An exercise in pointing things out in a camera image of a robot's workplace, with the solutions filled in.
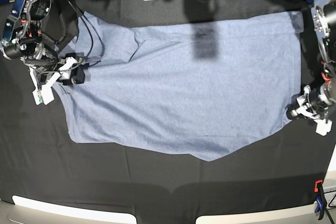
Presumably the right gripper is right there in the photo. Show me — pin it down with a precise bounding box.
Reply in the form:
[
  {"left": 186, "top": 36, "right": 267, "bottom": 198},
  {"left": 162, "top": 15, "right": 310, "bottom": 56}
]
[{"left": 25, "top": 52, "right": 87, "bottom": 87}]

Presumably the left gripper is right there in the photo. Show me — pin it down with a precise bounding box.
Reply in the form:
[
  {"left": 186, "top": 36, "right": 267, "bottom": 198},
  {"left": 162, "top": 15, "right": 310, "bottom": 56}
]
[{"left": 287, "top": 84, "right": 332, "bottom": 123}]

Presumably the light blue t-shirt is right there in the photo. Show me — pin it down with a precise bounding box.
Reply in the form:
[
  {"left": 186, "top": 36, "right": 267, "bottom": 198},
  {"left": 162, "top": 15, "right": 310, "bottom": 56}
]
[{"left": 54, "top": 11, "right": 304, "bottom": 161}]

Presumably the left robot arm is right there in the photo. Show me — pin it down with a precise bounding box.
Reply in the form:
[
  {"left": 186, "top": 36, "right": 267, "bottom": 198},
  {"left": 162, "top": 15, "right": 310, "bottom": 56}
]
[{"left": 287, "top": 0, "right": 335, "bottom": 123}]

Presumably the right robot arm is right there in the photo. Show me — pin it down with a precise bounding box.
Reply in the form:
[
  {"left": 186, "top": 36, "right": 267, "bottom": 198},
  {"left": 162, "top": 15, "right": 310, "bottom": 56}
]
[{"left": 1, "top": 0, "right": 88, "bottom": 90}]

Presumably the black table cloth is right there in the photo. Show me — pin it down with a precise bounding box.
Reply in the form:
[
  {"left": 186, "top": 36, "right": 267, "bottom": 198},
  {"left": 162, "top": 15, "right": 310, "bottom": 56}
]
[{"left": 1, "top": 0, "right": 335, "bottom": 223}]

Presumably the clamp bottom right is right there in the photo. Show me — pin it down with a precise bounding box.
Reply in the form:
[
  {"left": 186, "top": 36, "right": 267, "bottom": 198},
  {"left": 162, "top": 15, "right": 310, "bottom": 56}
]
[{"left": 314, "top": 179, "right": 327, "bottom": 220}]

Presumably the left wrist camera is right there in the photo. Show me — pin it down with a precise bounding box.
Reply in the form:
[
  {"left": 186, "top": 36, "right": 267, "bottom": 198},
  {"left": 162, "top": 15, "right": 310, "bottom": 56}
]
[{"left": 316, "top": 120, "right": 332, "bottom": 136}]

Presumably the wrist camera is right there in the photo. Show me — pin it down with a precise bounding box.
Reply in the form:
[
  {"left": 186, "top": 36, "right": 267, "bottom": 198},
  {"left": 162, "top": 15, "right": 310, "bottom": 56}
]
[
  {"left": 316, "top": 120, "right": 332, "bottom": 136},
  {"left": 32, "top": 88, "right": 55, "bottom": 105}
]

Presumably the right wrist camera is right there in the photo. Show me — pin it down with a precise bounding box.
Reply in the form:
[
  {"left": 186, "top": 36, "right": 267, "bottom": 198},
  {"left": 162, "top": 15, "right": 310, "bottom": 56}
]
[{"left": 32, "top": 88, "right": 55, "bottom": 105}]

